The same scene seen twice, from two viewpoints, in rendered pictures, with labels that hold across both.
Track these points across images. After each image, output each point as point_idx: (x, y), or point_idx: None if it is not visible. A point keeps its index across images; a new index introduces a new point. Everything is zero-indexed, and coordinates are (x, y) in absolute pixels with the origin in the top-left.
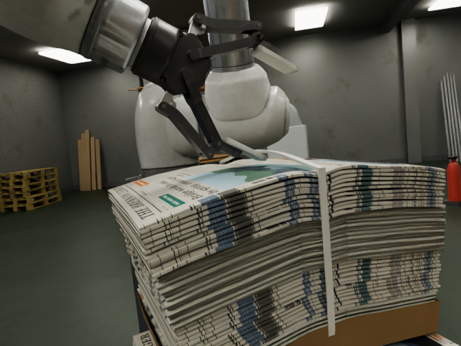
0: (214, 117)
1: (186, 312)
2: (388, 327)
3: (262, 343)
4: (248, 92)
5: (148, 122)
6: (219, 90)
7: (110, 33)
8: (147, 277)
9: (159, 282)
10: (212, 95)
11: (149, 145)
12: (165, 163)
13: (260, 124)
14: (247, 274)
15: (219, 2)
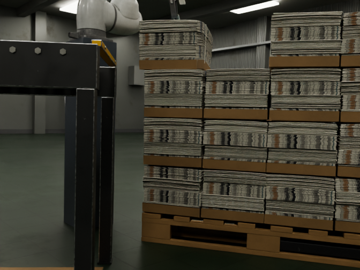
0: (121, 14)
1: (197, 42)
2: (207, 68)
3: (200, 57)
4: (136, 8)
5: (96, 7)
6: (127, 4)
7: None
8: (179, 38)
9: (196, 33)
10: (122, 5)
11: (95, 17)
12: (100, 28)
13: (136, 23)
14: (200, 40)
15: None
